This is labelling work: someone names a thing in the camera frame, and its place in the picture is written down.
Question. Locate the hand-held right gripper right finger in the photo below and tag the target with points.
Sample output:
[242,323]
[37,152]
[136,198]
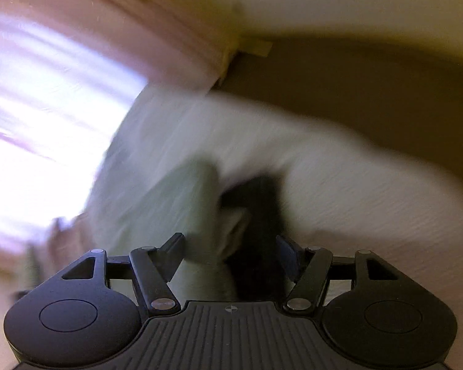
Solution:
[289,256]

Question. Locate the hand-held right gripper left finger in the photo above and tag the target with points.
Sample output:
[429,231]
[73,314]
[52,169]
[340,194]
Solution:
[173,254]

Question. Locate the dark charcoal pants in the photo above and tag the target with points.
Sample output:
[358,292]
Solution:
[258,239]

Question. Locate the grey sweatpants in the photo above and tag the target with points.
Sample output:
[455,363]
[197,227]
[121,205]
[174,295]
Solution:
[200,208]

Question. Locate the pink grey striped bedspread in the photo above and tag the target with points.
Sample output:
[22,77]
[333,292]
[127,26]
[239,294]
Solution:
[332,169]

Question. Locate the pink curtain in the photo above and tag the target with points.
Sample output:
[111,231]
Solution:
[139,38]

